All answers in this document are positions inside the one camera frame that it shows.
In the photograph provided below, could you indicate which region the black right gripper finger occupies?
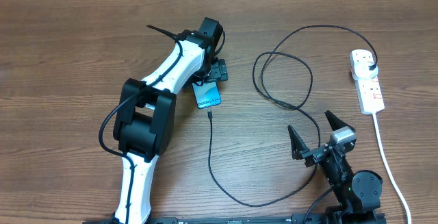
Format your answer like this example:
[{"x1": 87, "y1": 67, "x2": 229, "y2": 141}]
[
  {"x1": 287, "y1": 125, "x2": 309, "y2": 160},
  {"x1": 324, "y1": 110, "x2": 350, "y2": 131}
]

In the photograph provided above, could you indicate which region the blue Galaxy smartphone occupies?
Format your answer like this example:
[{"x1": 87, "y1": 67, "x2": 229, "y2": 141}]
[{"x1": 192, "y1": 82, "x2": 222, "y2": 109}]

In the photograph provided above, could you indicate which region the black USB charging cable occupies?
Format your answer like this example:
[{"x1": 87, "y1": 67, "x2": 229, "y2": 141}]
[{"x1": 206, "y1": 24, "x2": 378, "y2": 208}]

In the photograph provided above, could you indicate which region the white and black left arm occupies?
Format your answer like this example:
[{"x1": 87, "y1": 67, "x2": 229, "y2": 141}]
[{"x1": 108, "y1": 18, "x2": 228, "y2": 223}]

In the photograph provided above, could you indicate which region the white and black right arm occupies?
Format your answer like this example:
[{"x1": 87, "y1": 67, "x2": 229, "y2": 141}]
[{"x1": 287, "y1": 110, "x2": 386, "y2": 224}]

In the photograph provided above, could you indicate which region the white charger plug adapter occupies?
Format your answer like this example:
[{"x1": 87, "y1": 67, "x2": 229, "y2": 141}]
[{"x1": 351, "y1": 62, "x2": 378, "y2": 80}]

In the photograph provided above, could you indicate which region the white power strip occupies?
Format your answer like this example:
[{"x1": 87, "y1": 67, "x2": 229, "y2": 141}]
[{"x1": 350, "y1": 49, "x2": 385, "y2": 114}]

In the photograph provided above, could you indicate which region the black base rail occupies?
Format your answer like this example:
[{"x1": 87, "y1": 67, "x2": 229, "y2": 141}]
[{"x1": 83, "y1": 214, "x2": 387, "y2": 224}]

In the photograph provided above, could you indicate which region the white power strip cord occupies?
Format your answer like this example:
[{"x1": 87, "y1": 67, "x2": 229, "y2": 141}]
[{"x1": 371, "y1": 112, "x2": 413, "y2": 224}]

